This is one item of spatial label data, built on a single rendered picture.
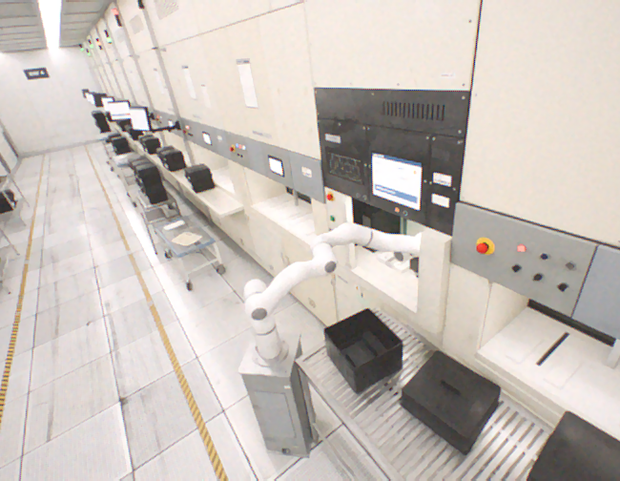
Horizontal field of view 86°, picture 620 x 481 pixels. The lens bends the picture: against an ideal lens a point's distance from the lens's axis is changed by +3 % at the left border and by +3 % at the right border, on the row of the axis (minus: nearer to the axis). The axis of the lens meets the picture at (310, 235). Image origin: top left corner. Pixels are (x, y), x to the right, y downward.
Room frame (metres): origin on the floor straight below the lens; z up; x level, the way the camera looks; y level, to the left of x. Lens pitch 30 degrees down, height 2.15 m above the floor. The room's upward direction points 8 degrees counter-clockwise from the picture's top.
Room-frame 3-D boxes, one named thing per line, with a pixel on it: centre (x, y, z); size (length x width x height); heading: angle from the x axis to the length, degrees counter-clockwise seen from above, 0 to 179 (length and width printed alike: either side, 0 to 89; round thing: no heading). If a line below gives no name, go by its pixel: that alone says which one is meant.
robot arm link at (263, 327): (1.28, 0.31, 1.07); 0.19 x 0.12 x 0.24; 10
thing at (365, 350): (1.11, -0.17, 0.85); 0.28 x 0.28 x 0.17; 23
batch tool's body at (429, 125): (1.72, -0.71, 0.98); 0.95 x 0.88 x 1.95; 121
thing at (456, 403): (0.83, -0.48, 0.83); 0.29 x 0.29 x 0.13; 38
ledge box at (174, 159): (4.91, 1.84, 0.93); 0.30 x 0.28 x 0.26; 33
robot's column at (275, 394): (1.24, 0.30, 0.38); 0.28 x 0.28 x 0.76; 76
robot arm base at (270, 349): (1.24, 0.30, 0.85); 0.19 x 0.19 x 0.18
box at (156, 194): (4.62, 2.14, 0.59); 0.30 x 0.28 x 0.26; 31
